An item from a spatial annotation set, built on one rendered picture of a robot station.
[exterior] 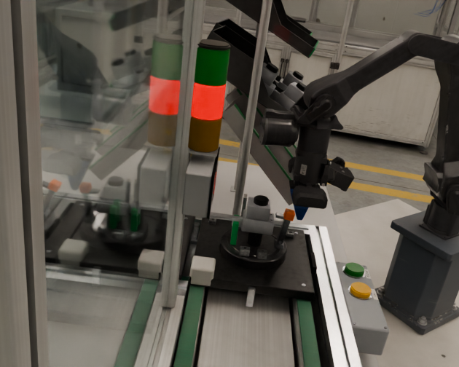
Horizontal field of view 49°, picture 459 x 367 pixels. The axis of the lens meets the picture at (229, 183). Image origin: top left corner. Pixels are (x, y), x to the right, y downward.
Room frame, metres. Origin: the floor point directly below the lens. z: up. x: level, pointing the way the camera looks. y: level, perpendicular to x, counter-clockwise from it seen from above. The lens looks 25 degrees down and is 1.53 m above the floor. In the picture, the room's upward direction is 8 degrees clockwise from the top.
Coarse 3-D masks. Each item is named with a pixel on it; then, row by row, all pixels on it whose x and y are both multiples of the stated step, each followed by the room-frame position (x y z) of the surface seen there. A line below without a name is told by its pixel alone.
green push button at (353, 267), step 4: (348, 264) 0.90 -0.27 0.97; (352, 264) 0.90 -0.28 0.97; (356, 264) 0.90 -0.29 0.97; (348, 268) 0.88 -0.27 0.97; (352, 268) 0.89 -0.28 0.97; (356, 268) 0.89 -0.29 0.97; (360, 268) 0.89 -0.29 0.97; (348, 272) 0.88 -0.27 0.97; (352, 272) 0.87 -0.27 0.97; (356, 272) 0.87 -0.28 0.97; (360, 272) 0.87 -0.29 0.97; (356, 276) 0.87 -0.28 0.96; (360, 276) 0.87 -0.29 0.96
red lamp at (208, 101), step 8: (200, 88) 0.69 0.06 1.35; (208, 88) 0.69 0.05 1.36; (216, 88) 0.69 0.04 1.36; (224, 88) 0.71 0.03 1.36; (200, 96) 0.69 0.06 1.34; (208, 96) 0.69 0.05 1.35; (216, 96) 0.69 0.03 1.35; (192, 104) 0.70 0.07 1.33; (200, 104) 0.69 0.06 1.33; (208, 104) 0.69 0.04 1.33; (216, 104) 0.69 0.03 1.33; (192, 112) 0.70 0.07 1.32; (200, 112) 0.69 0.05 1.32; (208, 112) 0.69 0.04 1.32; (216, 112) 0.70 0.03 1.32
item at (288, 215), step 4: (288, 208) 0.91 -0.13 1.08; (284, 212) 0.91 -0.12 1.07; (288, 212) 0.90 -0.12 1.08; (292, 212) 0.90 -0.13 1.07; (276, 216) 0.90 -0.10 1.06; (280, 216) 0.90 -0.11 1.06; (284, 216) 0.90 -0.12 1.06; (288, 216) 0.89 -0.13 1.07; (292, 216) 0.89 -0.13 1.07; (284, 220) 0.90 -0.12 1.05; (288, 220) 0.90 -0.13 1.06; (292, 220) 0.89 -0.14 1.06; (284, 224) 0.90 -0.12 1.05; (288, 224) 0.90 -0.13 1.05; (280, 228) 0.91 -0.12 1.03; (284, 228) 0.90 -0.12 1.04; (280, 232) 0.90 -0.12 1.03; (284, 232) 0.90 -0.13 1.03; (280, 236) 0.90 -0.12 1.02; (284, 236) 0.90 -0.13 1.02; (280, 240) 0.90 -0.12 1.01
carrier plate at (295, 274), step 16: (208, 224) 0.99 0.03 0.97; (224, 224) 1.00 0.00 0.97; (208, 240) 0.92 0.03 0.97; (288, 240) 0.97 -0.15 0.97; (304, 240) 0.98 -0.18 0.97; (208, 256) 0.86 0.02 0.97; (288, 256) 0.90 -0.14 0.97; (304, 256) 0.91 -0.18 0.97; (224, 272) 0.81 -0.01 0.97; (240, 272) 0.82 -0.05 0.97; (256, 272) 0.83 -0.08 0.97; (272, 272) 0.83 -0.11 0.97; (288, 272) 0.84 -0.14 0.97; (304, 272) 0.85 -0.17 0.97; (224, 288) 0.78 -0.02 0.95; (240, 288) 0.78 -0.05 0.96; (256, 288) 0.78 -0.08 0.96; (272, 288) 0.78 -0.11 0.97; (288, 288) 0.79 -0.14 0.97; (304, 288) 0.79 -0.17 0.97
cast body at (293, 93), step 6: (294, 84) 1.18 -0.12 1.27; (300, 84) 1.17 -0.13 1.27; (276, 90) 1.20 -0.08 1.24; (288, 90) 1.17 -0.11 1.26; (294, 90) 1.17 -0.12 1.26; (300, 90) 1.16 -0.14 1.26; (270, 96) 1.20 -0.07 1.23; (276, 96) 1.20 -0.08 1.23; (282, 96) 1.17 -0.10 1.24; (288, 96) 1.17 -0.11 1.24; (294, 96) 1.16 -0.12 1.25; (300, 96) 1.16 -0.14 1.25; (282, 102) 1.17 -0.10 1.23; (288, 102) 1.17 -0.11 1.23; (294, 102) 1.16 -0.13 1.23; (288, 108) 1.17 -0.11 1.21
